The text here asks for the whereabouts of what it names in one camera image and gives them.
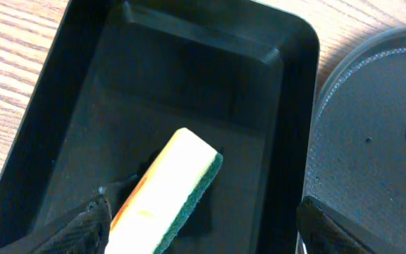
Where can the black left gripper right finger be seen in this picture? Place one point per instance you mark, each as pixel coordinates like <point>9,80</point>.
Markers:
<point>324,230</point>

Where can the black rectangular tray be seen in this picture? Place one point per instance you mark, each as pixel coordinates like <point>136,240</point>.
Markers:
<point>122,76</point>

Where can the yellow green sponge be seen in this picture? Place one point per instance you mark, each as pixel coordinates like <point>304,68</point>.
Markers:
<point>165,196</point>

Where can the black round tray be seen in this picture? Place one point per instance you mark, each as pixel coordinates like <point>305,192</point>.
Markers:
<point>356,160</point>

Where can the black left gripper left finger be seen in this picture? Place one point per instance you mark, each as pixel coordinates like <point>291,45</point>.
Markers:
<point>83,230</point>

